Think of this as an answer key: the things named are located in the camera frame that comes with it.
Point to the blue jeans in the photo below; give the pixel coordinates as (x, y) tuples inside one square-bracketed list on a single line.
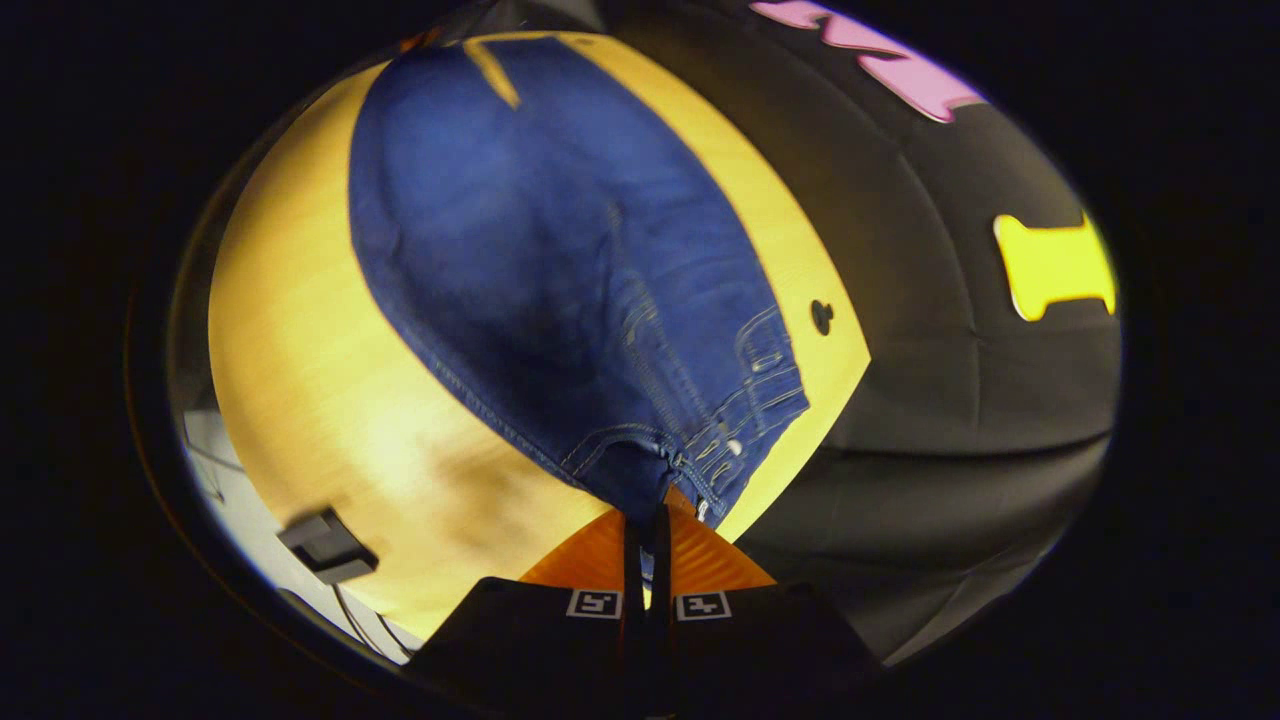
[(540, 260)]

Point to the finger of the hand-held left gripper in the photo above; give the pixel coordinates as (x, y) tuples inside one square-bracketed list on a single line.
[(420, 40)]

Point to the black table clamp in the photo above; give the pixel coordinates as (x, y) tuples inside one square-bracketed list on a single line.
[(330, 545)]

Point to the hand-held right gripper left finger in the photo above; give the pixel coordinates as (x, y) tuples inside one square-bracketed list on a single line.
[(560, 640)]

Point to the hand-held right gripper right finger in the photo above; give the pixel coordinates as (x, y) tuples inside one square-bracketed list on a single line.
[(740, 640)]

